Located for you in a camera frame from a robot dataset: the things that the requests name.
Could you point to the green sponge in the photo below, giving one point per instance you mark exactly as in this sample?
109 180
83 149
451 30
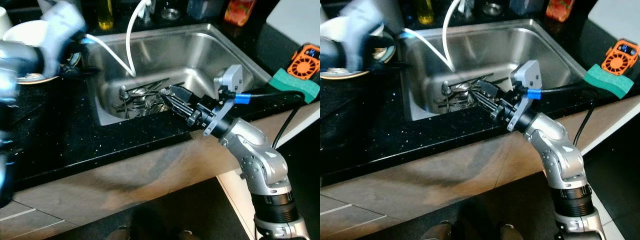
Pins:
607 81
295 86

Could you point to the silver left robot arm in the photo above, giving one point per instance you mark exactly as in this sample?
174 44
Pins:
15 60
332 52

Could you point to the stainless steel sink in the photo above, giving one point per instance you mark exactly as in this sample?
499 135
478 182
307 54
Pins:
190 55
505 50

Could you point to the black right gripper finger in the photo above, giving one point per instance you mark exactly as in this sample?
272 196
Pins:
492 91
177 112
185 96
484 106

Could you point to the dark sponge holder box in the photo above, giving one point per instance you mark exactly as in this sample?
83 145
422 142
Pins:
527 6
205 9

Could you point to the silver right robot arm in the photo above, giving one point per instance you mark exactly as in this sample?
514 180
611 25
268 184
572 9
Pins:
265 165
565 160

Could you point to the steel spoon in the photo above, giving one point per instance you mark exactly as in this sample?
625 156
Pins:
124 91
140 92
446 86
461 87

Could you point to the beige cabinet front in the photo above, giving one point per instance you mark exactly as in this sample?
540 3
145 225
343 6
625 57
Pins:
450 165
125 170

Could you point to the floral plate teal rim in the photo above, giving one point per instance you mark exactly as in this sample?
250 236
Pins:
27 35
340 75

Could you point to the black floor mat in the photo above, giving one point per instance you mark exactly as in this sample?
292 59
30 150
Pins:
160 210
475 205

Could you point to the orange handheld fan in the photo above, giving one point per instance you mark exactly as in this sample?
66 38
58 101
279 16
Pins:
304 64
619 59

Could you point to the round steel countertop cap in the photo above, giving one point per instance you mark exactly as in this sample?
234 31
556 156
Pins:
492 9
171 14

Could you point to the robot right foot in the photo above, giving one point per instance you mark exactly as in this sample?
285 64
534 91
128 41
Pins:
189 235
510 233

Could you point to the orange dish soap bottle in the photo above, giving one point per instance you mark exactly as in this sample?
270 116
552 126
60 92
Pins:
560 10
240 12

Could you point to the steel fork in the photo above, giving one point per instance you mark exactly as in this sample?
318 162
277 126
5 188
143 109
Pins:
472 99
152 104

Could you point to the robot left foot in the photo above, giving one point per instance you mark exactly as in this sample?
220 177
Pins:
119 234
437 231

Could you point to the yellow oil bottle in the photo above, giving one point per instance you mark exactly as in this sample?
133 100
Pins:
425 12
105 15

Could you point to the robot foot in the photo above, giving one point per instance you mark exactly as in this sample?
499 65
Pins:
437 231
510 233
189 235
119 234

